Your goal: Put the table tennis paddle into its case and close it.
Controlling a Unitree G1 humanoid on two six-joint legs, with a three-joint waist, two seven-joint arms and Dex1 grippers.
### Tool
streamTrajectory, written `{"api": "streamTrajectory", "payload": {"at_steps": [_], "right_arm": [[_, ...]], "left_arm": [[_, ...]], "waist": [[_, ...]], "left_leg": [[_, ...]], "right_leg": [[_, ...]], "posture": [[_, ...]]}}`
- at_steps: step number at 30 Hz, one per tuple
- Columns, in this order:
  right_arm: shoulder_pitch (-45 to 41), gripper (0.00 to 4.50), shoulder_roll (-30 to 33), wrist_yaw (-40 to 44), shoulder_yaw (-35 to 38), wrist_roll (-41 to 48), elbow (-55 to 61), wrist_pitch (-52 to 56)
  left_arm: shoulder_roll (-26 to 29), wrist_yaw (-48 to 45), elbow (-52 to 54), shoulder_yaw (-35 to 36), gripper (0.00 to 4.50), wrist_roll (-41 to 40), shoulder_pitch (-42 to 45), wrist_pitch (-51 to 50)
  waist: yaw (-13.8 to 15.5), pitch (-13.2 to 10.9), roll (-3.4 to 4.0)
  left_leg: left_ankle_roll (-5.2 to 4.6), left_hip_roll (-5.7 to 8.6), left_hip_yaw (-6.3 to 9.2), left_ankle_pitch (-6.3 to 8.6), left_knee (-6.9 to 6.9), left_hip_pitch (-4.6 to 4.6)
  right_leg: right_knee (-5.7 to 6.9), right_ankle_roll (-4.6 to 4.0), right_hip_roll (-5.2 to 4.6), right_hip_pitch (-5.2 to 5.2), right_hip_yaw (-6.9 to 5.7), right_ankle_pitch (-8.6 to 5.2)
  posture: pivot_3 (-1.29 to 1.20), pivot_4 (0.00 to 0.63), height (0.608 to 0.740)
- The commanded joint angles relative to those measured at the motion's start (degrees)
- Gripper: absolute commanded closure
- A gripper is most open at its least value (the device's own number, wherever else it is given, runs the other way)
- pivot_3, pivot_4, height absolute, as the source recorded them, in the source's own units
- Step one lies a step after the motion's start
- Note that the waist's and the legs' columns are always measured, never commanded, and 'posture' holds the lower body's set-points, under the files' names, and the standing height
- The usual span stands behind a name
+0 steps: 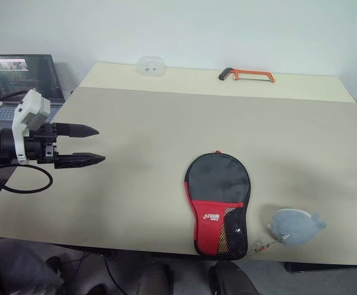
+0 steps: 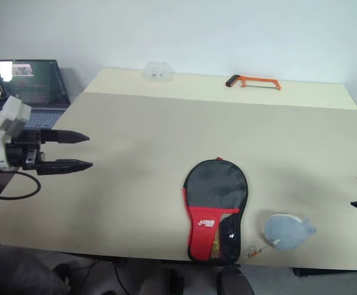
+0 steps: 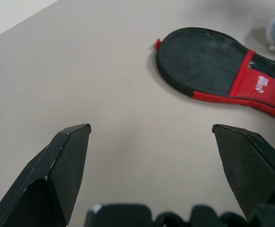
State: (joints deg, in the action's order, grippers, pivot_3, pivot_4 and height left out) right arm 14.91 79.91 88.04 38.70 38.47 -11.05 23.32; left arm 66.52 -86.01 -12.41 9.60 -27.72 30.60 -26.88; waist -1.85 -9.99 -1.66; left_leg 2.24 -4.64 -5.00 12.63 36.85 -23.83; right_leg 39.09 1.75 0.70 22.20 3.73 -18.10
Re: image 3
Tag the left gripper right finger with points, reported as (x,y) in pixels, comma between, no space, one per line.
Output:
(246,170)

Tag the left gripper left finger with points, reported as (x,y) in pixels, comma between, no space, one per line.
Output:
(45,177)

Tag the black red paddle case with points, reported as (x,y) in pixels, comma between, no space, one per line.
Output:
(251,89)

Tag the black table tennis paddle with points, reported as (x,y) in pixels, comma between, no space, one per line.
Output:
(198,63)

